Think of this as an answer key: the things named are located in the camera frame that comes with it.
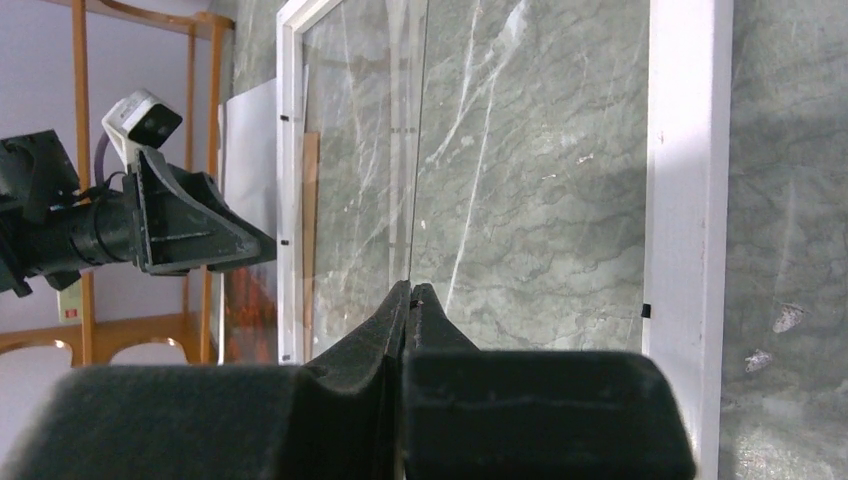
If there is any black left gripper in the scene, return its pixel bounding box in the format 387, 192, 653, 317
1, 130, 277, 297

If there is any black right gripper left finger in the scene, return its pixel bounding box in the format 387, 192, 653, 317
1, 281, 411, 479

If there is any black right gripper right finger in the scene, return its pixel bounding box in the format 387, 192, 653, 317
402, 284, 696, 479

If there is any brown frame backing board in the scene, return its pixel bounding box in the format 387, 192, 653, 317
301, 132, 320, 361

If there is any clear acrylic sheet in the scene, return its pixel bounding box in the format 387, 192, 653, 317
302, 1, 428, 354

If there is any white picture frame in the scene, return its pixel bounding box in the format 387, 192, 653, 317
275, 1, 734, 479

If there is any white red small box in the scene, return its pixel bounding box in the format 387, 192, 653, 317
57, 280, 84, 324

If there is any orange wooden rack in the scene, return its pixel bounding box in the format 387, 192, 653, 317
1, 1, 235, 367

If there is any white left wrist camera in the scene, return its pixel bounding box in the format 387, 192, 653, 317
101, 89, 183, 167

